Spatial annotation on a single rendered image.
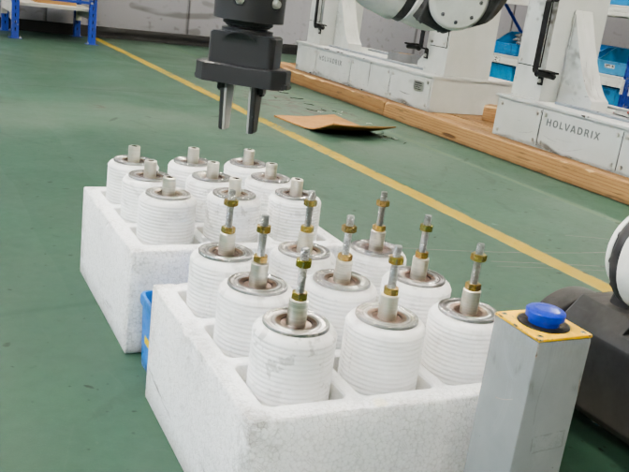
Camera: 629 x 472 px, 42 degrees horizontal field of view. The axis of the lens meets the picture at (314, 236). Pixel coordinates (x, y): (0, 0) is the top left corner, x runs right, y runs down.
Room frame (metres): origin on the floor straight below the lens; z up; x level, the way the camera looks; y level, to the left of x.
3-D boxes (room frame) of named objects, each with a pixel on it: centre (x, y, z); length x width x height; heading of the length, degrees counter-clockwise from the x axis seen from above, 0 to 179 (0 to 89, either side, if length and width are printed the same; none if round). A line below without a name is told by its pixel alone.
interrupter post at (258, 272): (0.95, 0.06, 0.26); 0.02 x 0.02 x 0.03
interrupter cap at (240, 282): (0.95, 0.06, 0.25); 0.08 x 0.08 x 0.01
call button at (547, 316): (0.78, -0.24, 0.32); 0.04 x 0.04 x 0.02
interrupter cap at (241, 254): (1.05, 0.12, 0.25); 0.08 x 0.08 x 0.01
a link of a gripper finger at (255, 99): (1.04, 0.09, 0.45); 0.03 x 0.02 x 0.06; 169
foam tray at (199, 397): (1.00, -0.04, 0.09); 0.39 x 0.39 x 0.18; 27
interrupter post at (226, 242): (1.05, 0.12, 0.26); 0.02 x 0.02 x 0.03
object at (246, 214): (1.37, 0.15, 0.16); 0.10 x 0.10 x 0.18
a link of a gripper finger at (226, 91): (1.05, 0.14, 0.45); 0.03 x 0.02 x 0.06; 169
